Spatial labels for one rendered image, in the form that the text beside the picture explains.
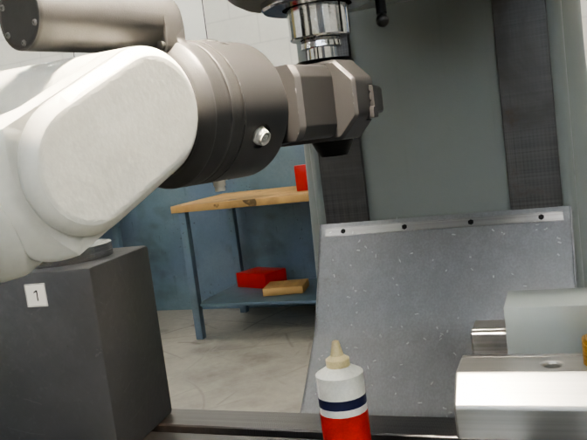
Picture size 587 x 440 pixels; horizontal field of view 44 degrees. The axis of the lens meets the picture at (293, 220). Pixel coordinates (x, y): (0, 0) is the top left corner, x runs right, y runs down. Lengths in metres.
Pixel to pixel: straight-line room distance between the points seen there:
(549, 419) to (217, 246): 5.04
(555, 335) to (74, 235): 0.34
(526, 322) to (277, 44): 4.71
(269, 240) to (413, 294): 4.38
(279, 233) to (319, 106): 4.75
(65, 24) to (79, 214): 0.10
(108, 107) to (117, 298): 0.40
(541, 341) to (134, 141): 0.32
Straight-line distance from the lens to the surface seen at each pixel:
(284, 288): 4.62
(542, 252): 0.90
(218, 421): 0.78
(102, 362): 0.70
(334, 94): 0.50
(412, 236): 0.93
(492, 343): 0.60
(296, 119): 0.47
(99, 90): 0.34
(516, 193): 0.92
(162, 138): 0.36
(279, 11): 0.58
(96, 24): 0.39
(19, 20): 0.39
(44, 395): 0.75
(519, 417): 0.50
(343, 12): 0.57
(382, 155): 0.95
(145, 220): 5.75
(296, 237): 5.18
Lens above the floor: 1.21
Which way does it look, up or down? 6 degrees down
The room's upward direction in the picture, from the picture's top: 7 degrees counter-clockwise
